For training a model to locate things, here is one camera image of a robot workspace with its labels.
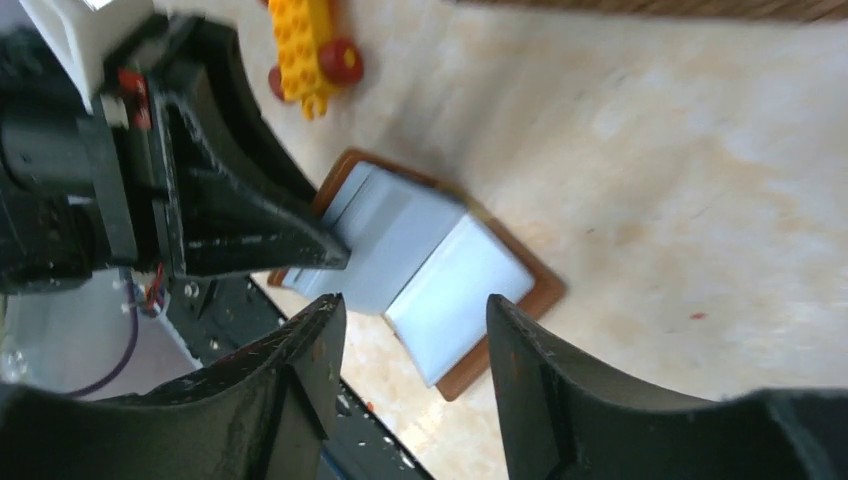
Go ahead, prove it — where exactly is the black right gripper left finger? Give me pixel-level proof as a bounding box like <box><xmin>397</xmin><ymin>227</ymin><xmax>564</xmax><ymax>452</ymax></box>
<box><xmin>0</xmin><ymin>293</ymin><xmax>348</xmax><ymax>480</ymax></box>

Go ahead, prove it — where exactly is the yellow toy car block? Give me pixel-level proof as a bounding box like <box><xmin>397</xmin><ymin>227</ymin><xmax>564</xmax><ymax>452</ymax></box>
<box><xmin>265</xmin><ymin>0</ymin><xmax>365</xmax><ymax>121</ymax></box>

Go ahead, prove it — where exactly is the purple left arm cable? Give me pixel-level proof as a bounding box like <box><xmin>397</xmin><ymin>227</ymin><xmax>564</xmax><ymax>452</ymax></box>
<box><xmin>62</xmin><ymin>268</ymin><xmax>144</xmax><ymax>399</ymax></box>

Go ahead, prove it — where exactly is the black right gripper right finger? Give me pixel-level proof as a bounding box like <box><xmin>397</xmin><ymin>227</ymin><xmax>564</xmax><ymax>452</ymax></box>
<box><xmin>487</xmin><ymin>295</ymin><xmax>847</xmax><ymax>479</ymax></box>

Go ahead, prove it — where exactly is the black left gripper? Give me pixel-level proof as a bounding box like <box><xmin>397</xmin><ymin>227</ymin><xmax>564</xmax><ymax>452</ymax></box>
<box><xmin>1</xmin><ymin>13</ymin><xmax>350</xmax><ymax>295</ymax></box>

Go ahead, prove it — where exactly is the brown leather card holder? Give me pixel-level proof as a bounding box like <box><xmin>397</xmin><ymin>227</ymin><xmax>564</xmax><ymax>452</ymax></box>
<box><xmin>267</xmin><ymin>149</ymin><xmax>566</xmax><ymax>401</ymax></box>

